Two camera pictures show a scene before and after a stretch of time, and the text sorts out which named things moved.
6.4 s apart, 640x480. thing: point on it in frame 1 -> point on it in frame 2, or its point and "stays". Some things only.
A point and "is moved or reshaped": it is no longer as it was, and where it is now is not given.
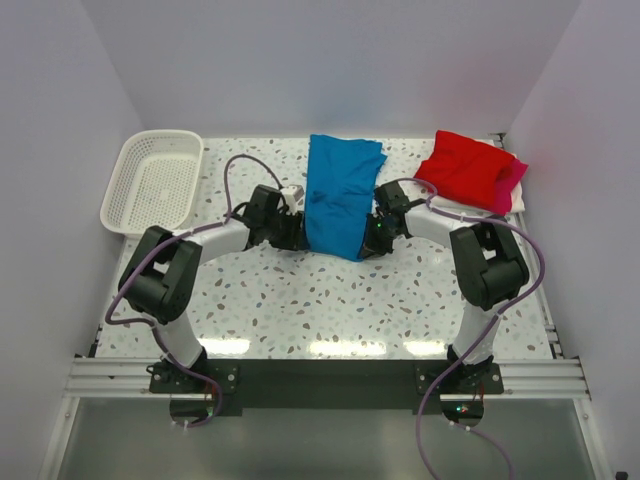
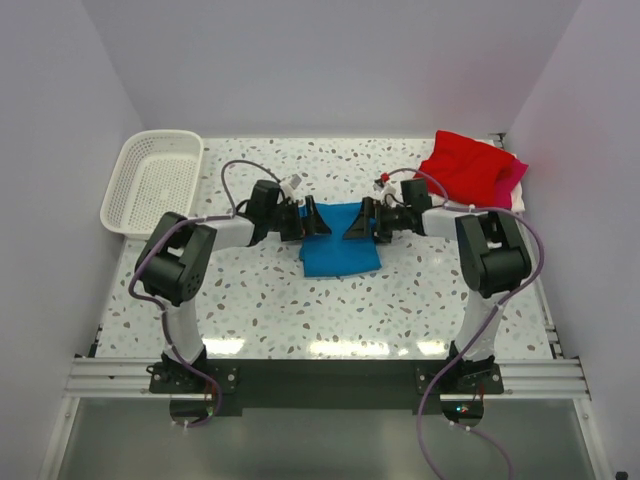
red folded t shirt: (464, 169) stays
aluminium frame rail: (129, 379) stays
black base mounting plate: (328, 386) stays
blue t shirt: (341, 175) is moved or reshaped
